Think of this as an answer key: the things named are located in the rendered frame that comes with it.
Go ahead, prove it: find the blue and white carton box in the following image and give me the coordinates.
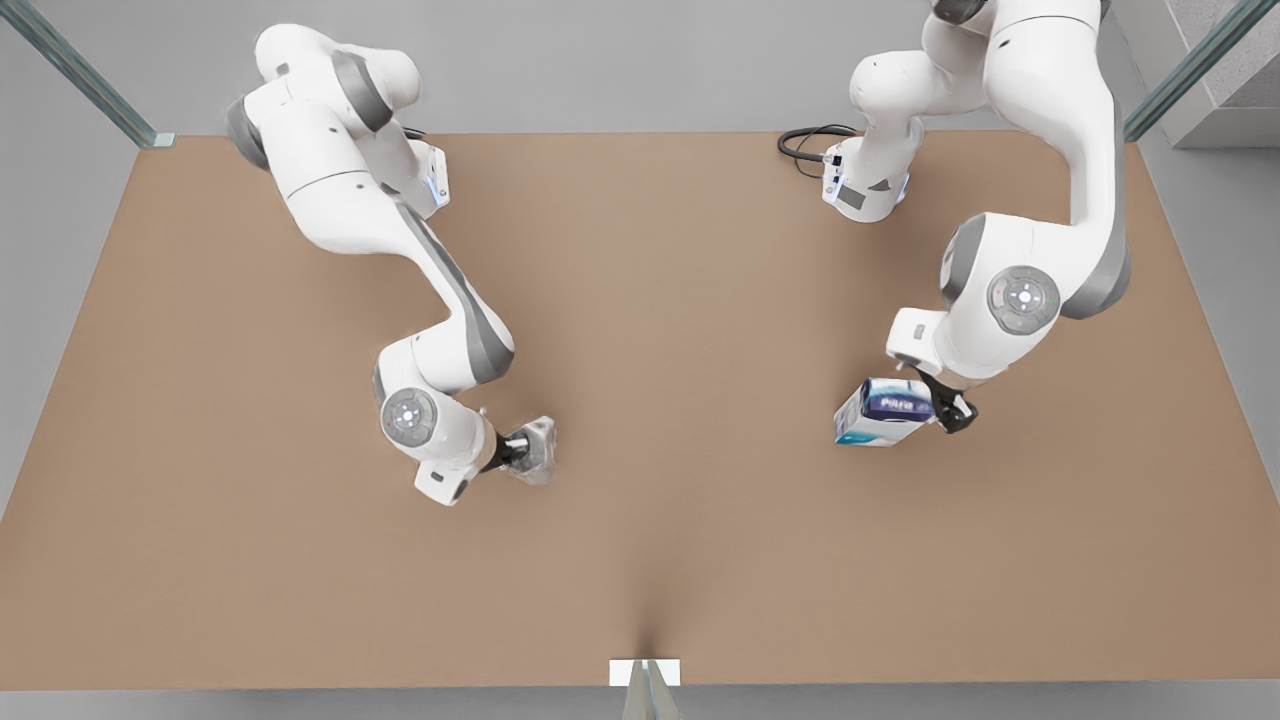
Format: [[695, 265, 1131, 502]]
[[834, 377, 939, 447]]

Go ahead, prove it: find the silver frame post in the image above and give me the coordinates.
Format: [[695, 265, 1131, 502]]
[[0, 0, 175, 150], [610, 659, 682, 720], [1124, 0, 1280, 143]]

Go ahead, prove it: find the black cable loop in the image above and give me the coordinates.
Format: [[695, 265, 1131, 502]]
[[778, 124, 861, 180]]

